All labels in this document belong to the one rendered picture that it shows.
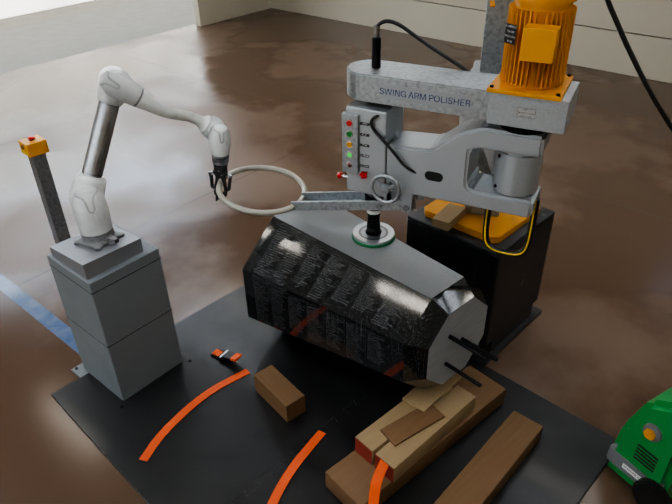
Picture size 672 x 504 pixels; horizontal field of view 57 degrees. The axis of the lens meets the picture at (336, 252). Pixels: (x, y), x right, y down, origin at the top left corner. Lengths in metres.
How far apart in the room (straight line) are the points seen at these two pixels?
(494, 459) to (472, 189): 1.26
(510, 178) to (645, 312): 1.93
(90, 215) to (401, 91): 1.57
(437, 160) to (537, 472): 1.54
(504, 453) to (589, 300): 1.53
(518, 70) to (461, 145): 0.39
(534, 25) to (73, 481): 2.82
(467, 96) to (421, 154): 0.34
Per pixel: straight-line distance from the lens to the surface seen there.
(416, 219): 3.53
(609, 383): 3.81
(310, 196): 3.32
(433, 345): 2.83
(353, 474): 3.00
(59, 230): 4.34
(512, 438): 3.24
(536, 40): 2.43
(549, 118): 2.55
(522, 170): 2.69
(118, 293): 3.27
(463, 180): 2.77
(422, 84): 2.65
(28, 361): 4.13
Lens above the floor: 2.53
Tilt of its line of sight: 34 degrees down
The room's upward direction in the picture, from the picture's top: 1 degrees counter-clockwise
